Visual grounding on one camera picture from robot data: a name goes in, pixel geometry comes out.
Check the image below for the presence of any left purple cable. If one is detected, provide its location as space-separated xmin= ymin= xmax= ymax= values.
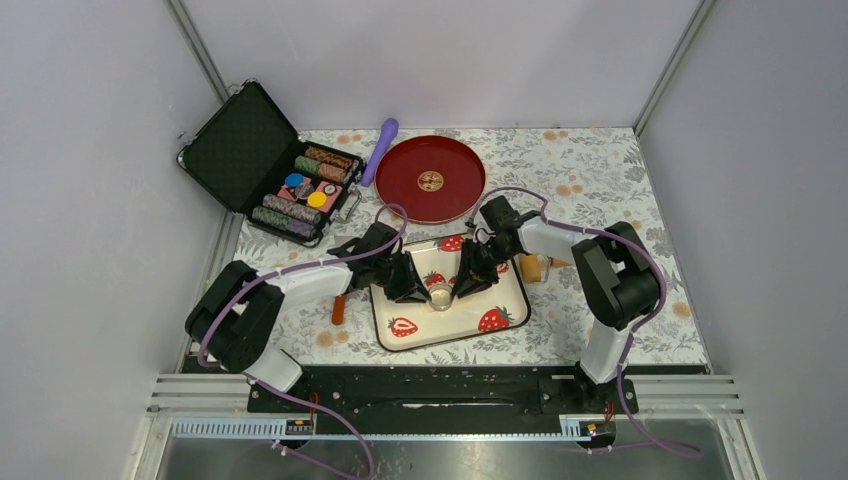
xmin=197 ymin=203 xmax=409 ymax=480

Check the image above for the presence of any yellow poker chip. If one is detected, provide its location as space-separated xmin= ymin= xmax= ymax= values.
xmin=307 ymin=191 xmax=328 ymax=209

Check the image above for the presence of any purple cable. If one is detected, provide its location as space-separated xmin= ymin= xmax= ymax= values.
xmin=466 ymin=187 xmax=705 ymax=461
xmin=197 ymin=203 xmax=409 ymax=480

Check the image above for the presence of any floral pattern table mat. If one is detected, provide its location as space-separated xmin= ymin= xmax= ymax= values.
xmin=272 ymin=128 xmax=708 ymax=367

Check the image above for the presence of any wooden dough roller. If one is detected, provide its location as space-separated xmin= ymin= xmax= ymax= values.
xmin=518 ymin=254 xmax=570 ymax=284

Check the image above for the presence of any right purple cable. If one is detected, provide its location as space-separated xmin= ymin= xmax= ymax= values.
xmin=466 ymin=187 xmax=705 ymax=461

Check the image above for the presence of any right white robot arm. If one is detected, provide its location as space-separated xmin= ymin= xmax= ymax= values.
xmin=452 ymin=189 xmax=667 ymax=412

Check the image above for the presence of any strawberry pattern white tray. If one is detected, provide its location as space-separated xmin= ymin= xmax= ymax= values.
xmin=370 ymin=234 xmax=531 ymax=352

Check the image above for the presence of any metal spatula orange handle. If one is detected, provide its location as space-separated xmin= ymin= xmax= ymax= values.
xmin=331 ymin=295 xmax=347 ymax=326

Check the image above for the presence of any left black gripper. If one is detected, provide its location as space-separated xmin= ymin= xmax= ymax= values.
xmin=373 ymin=250 xmax=431 ymax=304

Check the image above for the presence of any black poker chip case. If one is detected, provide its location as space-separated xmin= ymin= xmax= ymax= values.
xmin=176 ymin=79 xmax=365 ymax=247

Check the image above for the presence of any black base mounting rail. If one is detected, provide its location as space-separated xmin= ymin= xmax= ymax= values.
xmin=289 ymin=366 xmax=623 ymax=435

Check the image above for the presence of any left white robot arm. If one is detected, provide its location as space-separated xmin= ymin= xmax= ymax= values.
xmin=185 ymin=222 xmax=431 ymax=411

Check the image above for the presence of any blue poker chip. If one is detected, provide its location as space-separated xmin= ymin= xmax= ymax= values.
xmin=284 ymin=173 xmax=305 ymax=188

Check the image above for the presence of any round metal cutter ring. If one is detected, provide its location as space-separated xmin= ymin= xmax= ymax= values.
xmin=426 ymin=283 xmax=458 ymax=313

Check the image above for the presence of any purple silicone handle tool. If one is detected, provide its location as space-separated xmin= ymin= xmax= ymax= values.
xmin=360 ymin=118 xmax=399 ymax=187

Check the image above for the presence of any round red lacquer plate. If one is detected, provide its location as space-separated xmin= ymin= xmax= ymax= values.
xmin=374 ymin=135 xmax=487 ymax=224

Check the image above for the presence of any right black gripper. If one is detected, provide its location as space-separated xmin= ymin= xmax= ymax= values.
xmin=451 ymin=238 xmax=517 ymax=300

